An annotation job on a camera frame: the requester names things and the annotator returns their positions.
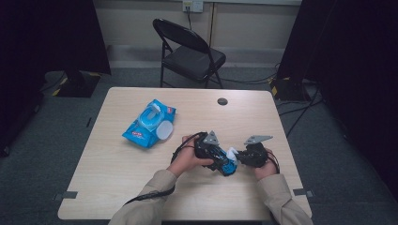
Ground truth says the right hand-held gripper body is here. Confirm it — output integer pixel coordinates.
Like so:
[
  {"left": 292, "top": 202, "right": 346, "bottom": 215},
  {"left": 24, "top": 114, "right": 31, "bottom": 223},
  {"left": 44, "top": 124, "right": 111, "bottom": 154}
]
[{"left": 243, "top": 134, "right": 274, "bottom": 169}]

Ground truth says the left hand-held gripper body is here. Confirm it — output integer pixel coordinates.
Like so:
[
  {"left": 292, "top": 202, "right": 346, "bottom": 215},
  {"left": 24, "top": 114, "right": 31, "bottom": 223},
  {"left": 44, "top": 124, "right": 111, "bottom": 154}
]
[{"left": 193, "top": 130, "right": 220, "bottom": 170}]

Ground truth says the blue toy car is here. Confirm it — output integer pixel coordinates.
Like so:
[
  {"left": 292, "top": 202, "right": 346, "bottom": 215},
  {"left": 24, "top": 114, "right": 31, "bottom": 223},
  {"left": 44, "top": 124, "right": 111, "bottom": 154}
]
[{"left": 206, "top": 145, "right": 238, "bottom": 177}]

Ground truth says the blue wet wipes pack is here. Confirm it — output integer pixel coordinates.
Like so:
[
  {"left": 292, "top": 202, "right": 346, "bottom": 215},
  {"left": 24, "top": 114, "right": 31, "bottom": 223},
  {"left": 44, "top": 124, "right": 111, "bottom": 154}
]
[{"left": 121, "top": 98, "right": 177, "bottom": 149}]

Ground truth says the person's right hand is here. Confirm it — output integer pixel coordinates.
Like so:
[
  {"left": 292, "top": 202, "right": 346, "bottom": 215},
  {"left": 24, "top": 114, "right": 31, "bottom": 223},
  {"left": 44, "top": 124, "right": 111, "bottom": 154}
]
[{"left": 254, "top": 149, "right": 280, "bottom": 182}]

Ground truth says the person's left hand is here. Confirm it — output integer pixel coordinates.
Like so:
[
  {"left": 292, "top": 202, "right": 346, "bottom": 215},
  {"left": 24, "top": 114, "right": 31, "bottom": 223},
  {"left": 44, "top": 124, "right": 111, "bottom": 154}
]
[{"left": 167, "top": 134, "right": 215, "bottom": 178}]

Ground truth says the grey tape piece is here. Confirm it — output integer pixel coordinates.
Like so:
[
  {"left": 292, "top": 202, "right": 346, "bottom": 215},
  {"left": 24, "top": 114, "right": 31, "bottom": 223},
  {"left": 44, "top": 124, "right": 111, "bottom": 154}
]
[
  {"left": 53, "top": 190, "right": 79, "bottom": 202},
  {"left": 293, "top": 187, "right": 314, "bottom": 197}
]

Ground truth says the black stand base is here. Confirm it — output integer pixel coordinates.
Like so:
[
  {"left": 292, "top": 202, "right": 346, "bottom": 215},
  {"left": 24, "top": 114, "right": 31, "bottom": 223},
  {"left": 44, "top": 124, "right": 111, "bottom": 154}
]
[
  {"left": 269, "top": 76, "right": 309, "bottom": 101},
  {"left": 55, "top": 69, "right": 101, "bottom": 98}
]

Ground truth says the black folding chair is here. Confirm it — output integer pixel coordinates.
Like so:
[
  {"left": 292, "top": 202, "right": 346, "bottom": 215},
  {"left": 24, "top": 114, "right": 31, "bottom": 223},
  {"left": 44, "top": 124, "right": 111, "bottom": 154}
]
[{"left": 152, "top": 18, "right": 227, "bottom": 89}]

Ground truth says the black curtain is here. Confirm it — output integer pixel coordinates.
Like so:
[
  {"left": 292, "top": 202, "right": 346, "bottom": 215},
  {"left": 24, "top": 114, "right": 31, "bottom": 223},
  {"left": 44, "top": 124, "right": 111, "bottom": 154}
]
[
  {"left": 276, "top": 0, "right": 398, "bottom": 201},
  {"left": 0, "top": 0, "right": 112, "bottom": 158}
]

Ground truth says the right hand-held gripper cable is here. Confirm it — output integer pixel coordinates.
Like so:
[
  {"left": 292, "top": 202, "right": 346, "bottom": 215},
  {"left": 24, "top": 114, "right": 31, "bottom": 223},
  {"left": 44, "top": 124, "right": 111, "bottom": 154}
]
[{"left": 266, "top": 149, "right": 281, "bottom": 174}]

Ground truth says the hand-held gripper cable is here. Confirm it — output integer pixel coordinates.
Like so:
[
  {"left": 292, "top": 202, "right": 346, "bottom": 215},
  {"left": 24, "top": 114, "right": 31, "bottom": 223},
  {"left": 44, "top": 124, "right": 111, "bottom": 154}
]
[
  {"left": 125, "top": 131, "right": 208, "bottom": 206},
  {"left": 266, "top": 149, "right": 281, "bottom": 174}
]

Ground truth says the black floor cable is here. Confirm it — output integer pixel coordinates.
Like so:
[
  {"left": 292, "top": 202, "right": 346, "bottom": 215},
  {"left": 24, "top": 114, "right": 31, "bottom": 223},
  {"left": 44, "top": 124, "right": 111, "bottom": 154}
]
[
  {"left": 278, "top": 83, "right": 324, "bottom": 139},
  {"left": 215, "top": 64, "right": 280, "bottom": 86}
]

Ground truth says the left hand-held gripper cable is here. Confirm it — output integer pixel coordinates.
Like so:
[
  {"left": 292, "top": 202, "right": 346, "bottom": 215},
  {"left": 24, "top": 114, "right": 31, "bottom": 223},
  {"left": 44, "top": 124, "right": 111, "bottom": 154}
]
[{"left": 125, "top": 131, "right": 208, "bottom": 206}]

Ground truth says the black plug cable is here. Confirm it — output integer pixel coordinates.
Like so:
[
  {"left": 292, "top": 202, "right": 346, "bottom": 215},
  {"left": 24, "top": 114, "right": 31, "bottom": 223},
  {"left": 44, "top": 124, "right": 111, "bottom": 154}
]
[{"left": 185, "top": 5, "right": 193, "bottom": 31}]

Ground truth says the white wall socket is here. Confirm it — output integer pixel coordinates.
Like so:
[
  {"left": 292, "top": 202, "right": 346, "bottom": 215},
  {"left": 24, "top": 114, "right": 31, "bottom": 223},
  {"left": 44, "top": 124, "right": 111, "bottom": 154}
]
[{"left": 182, "top": 0, "right": 205, "bottom": 13}]

